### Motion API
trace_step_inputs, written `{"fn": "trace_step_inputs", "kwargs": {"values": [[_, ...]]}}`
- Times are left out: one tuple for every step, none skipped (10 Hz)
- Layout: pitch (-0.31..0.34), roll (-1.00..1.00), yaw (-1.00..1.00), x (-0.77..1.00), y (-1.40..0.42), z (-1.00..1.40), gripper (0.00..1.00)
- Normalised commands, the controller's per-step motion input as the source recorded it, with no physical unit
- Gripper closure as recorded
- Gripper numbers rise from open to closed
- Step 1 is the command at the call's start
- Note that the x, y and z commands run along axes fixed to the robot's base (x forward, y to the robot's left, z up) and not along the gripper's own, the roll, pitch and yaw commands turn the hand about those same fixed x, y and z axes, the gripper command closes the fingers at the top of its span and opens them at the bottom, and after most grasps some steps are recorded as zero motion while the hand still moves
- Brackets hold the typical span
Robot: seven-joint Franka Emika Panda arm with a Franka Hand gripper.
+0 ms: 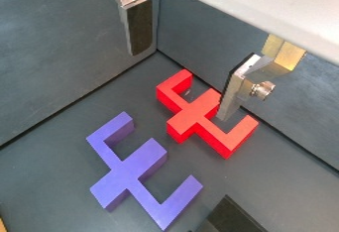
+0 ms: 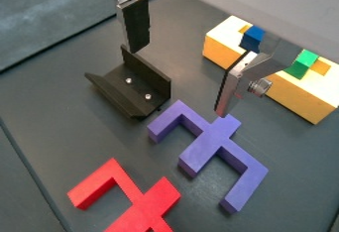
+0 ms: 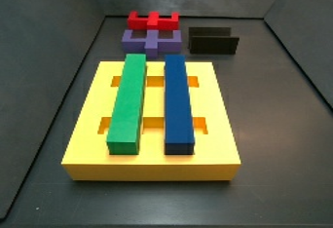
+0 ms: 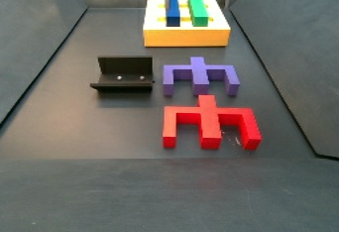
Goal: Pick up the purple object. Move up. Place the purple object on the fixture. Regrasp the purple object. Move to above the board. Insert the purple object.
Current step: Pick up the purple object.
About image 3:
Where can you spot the purple fork-shaped block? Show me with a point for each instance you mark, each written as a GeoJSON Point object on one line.
{"type": "Point", "coordinates": [152, 45]}

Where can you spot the red fork-shaped block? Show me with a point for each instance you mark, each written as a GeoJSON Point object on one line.
{"type": "Point", "coordinates": [153, 22]}

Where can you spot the black angled fixture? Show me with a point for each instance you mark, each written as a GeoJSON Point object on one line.
{"type": "Point", "coordinates": [212, 41]}

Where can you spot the green long bar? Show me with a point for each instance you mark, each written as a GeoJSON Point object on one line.
{"type": "Point", "coordinates": [125, 127]}

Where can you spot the yellow slotted board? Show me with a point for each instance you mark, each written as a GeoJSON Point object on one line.
{"type": "Point", "coordinates": [213, 162]}

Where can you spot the blue long bar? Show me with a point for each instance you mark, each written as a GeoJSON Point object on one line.
{"type": "Point", "coordinates": [180, 139]}

